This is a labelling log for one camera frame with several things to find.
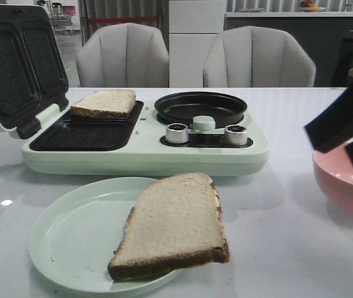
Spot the pink bowl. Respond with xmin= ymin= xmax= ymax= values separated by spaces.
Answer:
xmin=313 ymin=145 xmax=353 ymax=213

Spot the white bread slice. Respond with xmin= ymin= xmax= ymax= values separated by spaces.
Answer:
xmin=70 ymin=89 xmax=136 ymax=119
xmin=107 ymin=173 xmax=230 ymax=281

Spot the green sandwich maker lid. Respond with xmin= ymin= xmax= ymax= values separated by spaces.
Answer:
xmin=0 ymin=4 xmax=68 ymax=139

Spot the green breakfast maker base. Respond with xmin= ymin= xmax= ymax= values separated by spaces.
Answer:
xmin=22 ymin=101 xmax=269 ymax=176

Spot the dark kitchen counter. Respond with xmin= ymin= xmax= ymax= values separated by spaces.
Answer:
xmin=225 ymin=12 xmax=353 ymax=87

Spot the fruit plate on counter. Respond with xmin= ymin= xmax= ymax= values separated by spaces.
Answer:
xmin=297 ymin=0 xmax=326 ymax=12

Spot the beige armchair right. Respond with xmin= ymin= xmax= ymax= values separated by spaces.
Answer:
xmin=203 ymin=25 xmax=316 ymax=88

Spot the beige armchair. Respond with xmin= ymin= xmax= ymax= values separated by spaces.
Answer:
xmin=203 ymin=25 xmax=316 ymax=88
xmin=76 ymin=23 xmax=169 ymax=88

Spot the right silver knob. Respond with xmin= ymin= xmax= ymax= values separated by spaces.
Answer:
xmin=224 ymin=125 xmax=248 ymax=146

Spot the silver knob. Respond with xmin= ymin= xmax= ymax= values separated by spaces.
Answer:
xmin=224 ymin=125 xmax=248 ymax=146
xmin=165 ymin=123 xmax=189 ymax=144

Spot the black round frying pan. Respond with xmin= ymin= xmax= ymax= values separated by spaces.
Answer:
xmin=154 ymin=91 xmax=248 ymax=129

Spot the left silver knob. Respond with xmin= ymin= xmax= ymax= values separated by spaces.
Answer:
xmin=165 ymin=123 xmax=189 ymax=144

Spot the white refrigerator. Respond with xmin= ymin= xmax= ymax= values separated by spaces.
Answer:
xmin=169 ymin=1 xmax=226 ymax=88

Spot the beige armchair left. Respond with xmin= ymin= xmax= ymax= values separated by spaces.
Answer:
xmin=76 ymin=23 xmax=169 ymax=88

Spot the red belt stanchion barrier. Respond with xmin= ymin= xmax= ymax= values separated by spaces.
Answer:
xmin=87 ymin=16 xmax=159 ymax=24

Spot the light green plate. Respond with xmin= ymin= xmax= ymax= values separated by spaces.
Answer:
xmin=29 ymin=177 xmax=179 ymax=297

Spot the green pan handle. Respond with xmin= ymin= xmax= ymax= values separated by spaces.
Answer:
xmin=189 ymin=115 xmax=225 ymax=134

